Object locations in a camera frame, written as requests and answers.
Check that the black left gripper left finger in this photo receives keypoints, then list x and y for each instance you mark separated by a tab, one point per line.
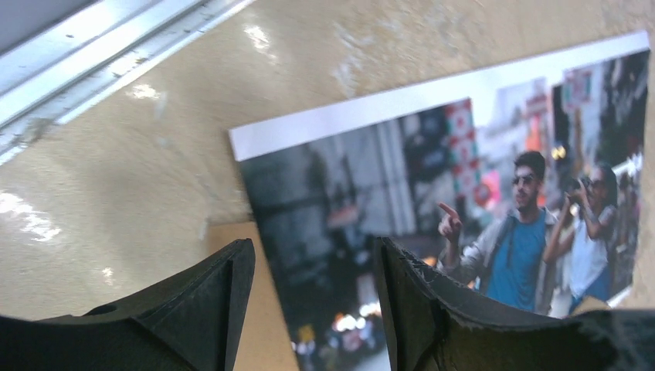
192	320

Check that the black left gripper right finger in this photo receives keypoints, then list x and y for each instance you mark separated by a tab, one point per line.
432	322

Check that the printed street photo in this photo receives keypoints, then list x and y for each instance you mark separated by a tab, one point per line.
523	179

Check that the brown cardboard backing board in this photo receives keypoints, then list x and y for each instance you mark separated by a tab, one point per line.
265	344

